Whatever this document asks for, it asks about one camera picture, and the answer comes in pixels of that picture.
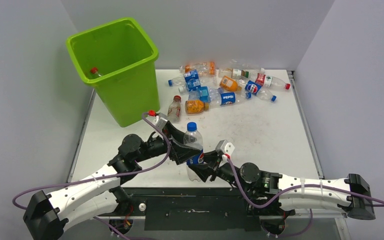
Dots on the crushed blue label bottle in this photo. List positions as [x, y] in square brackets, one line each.
[205, 94]

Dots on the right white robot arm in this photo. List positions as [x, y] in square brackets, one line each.
[269, 190]

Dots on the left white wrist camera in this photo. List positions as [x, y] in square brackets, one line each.
[159, 120]

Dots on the small red-cap bottle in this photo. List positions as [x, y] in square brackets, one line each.
[174, 109]

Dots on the orange label bottle rear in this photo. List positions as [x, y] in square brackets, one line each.
[207, 68]

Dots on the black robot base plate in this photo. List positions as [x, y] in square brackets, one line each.
[195, 209]

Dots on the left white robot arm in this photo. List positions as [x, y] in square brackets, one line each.
[48, 215]

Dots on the green plastic bin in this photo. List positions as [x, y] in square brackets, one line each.
[125, 55]

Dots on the green-red label bottle rear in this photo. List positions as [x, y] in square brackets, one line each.
[237, 73]

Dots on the pepsi bottle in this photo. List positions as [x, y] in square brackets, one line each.
[193, 138]
[222, 98]
[250, 87]

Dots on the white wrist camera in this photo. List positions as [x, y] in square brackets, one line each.
[224, 147]
[159, 120]

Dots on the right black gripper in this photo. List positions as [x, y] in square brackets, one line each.
[204, 170]

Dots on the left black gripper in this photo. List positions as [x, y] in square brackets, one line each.
[178, 149]

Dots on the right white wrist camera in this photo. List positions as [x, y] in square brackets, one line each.
[224, 147]

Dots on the blue label clear bottle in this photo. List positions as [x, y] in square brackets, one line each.
[191, 81]

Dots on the small orange juice bottle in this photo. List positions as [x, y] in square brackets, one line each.
[196, 106]

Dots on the orange bottle barcode label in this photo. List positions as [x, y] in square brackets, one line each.
[229, 84]

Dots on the red label bottle rear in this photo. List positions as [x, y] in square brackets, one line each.
[270, 82]

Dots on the red label clear bottle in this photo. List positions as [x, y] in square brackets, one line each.
[95, 72]

